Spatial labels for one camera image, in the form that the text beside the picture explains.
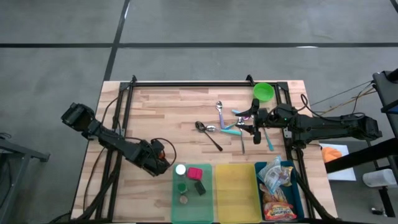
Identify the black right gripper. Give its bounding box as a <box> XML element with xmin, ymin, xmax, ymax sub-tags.
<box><xmin>235</xmin><ymin>98</ymin><xmax>298</xmax><ymax>146</ymax></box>

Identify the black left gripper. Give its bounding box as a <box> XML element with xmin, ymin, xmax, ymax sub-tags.
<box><xmin>133</xmin><ymin>139</ymin><xmax>171</xmax><ymax>177</ymax></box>

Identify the purple handled metal spoon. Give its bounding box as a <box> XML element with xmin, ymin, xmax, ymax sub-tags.
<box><xmin>216</xmin><ymin>100</ymin><xmax>226</xmax><ymax>129</ymax></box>

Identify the red lidded spice container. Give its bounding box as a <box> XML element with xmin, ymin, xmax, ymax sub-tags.
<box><xmin>186</xmin><ymin>167</ymin><xmax>204</xmax><ymax>181</ymax></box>

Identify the blue and white snack packet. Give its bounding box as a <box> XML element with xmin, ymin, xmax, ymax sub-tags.
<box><xmin>256</xmin><ymin>155</ymin><xmax>284</xmax><ymax>195</ymax></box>

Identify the glossy black spoon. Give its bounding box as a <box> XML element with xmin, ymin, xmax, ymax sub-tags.
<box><xmin>195</xmin><ymin>121</ymin><xmax>224</xmax><ymax>152</ymax></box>

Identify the dark red snack packet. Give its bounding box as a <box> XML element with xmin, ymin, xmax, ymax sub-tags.
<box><xmin>260</xmin><ymin>183</ymin><xmax>289</xmax><ymax>203</ymax></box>

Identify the orange noodle packet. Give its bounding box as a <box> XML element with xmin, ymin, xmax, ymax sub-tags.
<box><xmin>262</xmin><ymin>201</ymin><xmax>298</xmax><ymax>222</ymax></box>

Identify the plain silver fork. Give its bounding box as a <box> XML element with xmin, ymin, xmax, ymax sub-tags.
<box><xmin>236</xmin><ymin>117</ymin><xmax>246</xmax><ymax>156</ymax></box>

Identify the green plastic bowl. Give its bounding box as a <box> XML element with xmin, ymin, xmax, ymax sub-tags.
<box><xmin>252</xmin><ymin>82</ymin><xmax>275</xmax><ymax>103</ymax></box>

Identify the translucent green plastic tray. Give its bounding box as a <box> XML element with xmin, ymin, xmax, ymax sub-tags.
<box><xmin>170</xmin><ymin>163</ymin><xmax>215</xmax><ymax>224</ymax></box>

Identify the translucent yellow plastic tray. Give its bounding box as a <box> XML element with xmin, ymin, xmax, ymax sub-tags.
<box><xmin>215</xmin><ymin>164</ymin><xmax>262</xmax><ymax>224</ymax></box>

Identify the orange cloth lump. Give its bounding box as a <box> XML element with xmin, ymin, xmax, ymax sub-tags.
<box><xmin>321</xmin><ymin>146</ymin><xmax>343</xmax><ymax>164</ymax></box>

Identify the teal plastic tray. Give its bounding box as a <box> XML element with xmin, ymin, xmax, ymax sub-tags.
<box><xmin>254</xmin><ymin>160</ymin><xmax>305</xmax><ymax>222</ymax></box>

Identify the white paper sheet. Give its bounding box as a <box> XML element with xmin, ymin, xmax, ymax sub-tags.
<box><xmin>319</xmin><ymin>142</ymin><xmax>357</xmax><ymax>182</ymax></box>

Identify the black equipment stand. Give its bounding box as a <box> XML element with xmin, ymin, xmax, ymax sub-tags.
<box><xmin>325</xmin><ymin>68</ymin><xmax>398</xmax><ymax>218</ymax></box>

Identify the grey side table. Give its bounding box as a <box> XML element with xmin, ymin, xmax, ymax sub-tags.
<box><xmin>0</xmin><ymin>136</ymin><xmax>50</xmax><ymax>224</ymax></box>

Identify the white plastic container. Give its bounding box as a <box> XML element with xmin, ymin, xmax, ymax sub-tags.
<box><xmin>362</xmin><ymin>168</ymin><xmax>398</xmax><ymax>188</ymax></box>

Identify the teal handled metal spoon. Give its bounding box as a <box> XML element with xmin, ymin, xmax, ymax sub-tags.
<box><xmin>205</xmin><ymin>124</ymin><xmax>242</xmax><ymax>136</ymax></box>

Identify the black aluminium table frame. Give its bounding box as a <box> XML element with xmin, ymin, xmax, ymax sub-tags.
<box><xmin>73</xmin><ymin>74</ymin><xmax>340</xmax><ymax>224</ymax></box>

